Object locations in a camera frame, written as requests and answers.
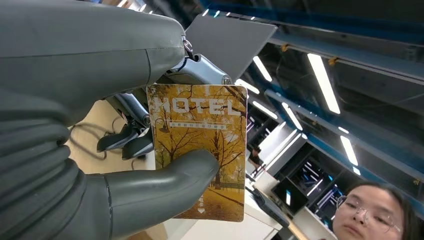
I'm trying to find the yellow tree-print hotel card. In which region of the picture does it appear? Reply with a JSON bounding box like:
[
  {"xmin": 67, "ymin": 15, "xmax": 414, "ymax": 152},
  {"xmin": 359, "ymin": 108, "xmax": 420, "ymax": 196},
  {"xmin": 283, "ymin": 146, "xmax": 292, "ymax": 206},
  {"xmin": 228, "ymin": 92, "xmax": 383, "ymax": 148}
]
[{"xmin": 146, "ymin": 83, "xmax": 249, "ymax": 223}]

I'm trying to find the white ceiling light strip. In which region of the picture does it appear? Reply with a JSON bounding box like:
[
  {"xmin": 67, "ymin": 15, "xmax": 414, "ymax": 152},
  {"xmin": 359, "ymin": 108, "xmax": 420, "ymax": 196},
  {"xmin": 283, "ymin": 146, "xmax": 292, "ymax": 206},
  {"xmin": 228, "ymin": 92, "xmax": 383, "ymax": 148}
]
[
  {"xmin": 307, "ymin": 52, "xmax": 341, "ymax": 115},
  {"xmin": 253, "ymin": 55, "xmax": 273, "ymax": 83},
  {"xmin": 340, "ymin": 135, "xmax": 359, "ymax": 167}
]

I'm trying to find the person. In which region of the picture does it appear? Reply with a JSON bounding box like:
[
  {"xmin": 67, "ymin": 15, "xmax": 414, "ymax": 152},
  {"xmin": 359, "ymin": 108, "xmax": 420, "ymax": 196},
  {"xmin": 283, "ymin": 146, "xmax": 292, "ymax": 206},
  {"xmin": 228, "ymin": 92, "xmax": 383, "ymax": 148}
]
[{"xmin": 332, "ymin": 181, "xmax": 424, "ymax": 240}]

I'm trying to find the dark grey laptop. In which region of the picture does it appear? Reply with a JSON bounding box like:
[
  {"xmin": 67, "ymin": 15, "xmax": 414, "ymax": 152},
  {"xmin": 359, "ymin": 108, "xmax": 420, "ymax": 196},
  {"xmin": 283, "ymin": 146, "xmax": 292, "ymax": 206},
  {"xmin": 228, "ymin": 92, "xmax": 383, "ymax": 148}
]
[{"xmin": 184, "ymin": 13, "xmax": 278, "ymax": 81}]

